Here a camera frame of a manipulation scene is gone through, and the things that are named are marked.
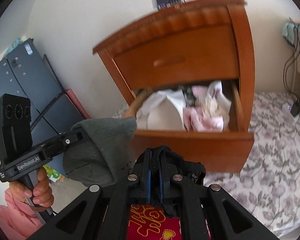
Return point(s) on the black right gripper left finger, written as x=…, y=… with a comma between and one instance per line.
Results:
x=143, y=171

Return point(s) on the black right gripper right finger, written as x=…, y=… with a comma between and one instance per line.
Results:
x=167, y=169

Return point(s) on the black strappy garment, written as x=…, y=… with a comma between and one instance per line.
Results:
x=194, y=171

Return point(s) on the grey fabric garment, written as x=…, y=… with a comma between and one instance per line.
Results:
x=106, y=157

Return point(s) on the cream lace garment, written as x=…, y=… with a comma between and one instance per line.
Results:
x=209, y=106

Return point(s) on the person's left hand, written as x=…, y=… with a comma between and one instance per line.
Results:
x=41, y=193

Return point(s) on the red patterned cloth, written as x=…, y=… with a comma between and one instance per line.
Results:
x=150, y=222

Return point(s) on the dark blue panel board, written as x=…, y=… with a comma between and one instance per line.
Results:
x=24, y=72

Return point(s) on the open lower wooden drawer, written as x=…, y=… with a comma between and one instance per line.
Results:
x=218, y=152

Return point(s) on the pink garment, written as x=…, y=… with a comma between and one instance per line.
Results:
x=194, y=118

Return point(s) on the white folded garment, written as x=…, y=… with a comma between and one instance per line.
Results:
x=162, y=111

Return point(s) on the black white printed band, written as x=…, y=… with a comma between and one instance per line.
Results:
x=189, y=97

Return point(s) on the white sock red lettering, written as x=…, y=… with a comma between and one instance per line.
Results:
x=223, y=104

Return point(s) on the pink sleeve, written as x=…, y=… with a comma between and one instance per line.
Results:
x=17, y=219

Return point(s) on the floral purple bedsheet mattress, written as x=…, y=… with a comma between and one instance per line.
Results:
x=268, y=185

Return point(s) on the closed upper wooden drawer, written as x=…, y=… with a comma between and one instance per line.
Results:
x=196, y=55

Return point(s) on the white small device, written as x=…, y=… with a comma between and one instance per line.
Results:
x=287, y=109

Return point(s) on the black power adapter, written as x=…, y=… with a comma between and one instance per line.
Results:
x=295, y=109

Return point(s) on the wooden nightstand cabinet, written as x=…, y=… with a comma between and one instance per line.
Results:
x=179, y=18

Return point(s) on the teal plastic bag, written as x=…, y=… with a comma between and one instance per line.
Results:
x=290, y=31

